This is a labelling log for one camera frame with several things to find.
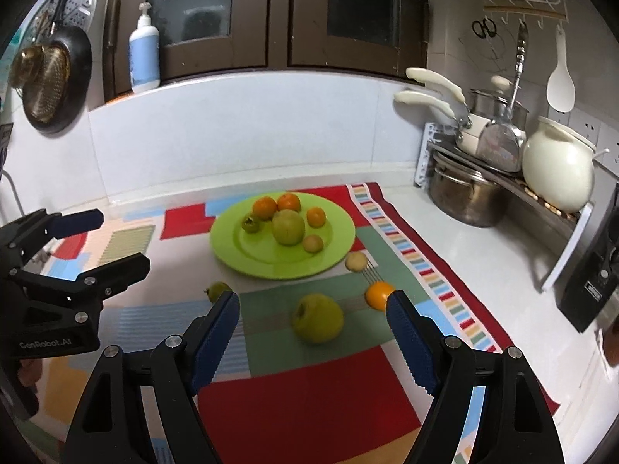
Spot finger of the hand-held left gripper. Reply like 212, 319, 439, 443
0, 209, 104, 271
19, 252, 152, 301

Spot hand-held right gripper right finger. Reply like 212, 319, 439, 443
385, 290, 564, 464

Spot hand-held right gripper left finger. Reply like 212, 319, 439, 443
63, 290, 241, 464

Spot dark green persimmon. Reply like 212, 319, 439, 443
204, 281, 234, 304

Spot green plate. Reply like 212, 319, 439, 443
210, 192, 357, 280

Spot green apple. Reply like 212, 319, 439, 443
291, 293, 345, 344

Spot yellow-green apple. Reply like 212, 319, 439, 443
271, 209, 306, 246

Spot large orange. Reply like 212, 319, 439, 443
252, 196, 278, 219

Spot person's left hand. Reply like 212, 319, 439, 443
17, 358, 44, 384

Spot colourful patchwork cloth mat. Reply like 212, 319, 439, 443
14, 182, 562, 464

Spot gold mesh strainer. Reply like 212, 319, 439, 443
12, 43, 68, 124

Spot black frying pan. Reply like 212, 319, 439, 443
22, 0, 92, 133

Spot large steel pot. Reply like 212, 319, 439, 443
428, 152, 513, 228

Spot white pump soap bottle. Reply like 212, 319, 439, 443
128, 2, 161, 95

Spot white dish rack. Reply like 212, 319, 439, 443
415, 123, 595, 293

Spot black knife block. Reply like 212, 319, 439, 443
558, 193, 619, 332

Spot metal skimmer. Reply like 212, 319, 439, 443
478, 22, 529, 173

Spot round metal steamer tray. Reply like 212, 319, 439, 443
34, 0, 97, 39

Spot white ceramic pot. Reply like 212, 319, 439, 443
522, 116, 598, 213

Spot white rice paddle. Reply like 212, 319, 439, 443
546, 26, 576, 113

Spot black scissors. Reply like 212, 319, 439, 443
471, 17, 498, 39

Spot white saucepan cream handle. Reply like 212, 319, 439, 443
393, 89, 490, 155

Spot steel saucepan cream handle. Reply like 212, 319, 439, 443
405, 68, 528, 131

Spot dark wooden window frame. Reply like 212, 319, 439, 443
99, 0, 431, 102

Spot white wall outlet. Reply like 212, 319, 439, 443
556, 109, 619, 165

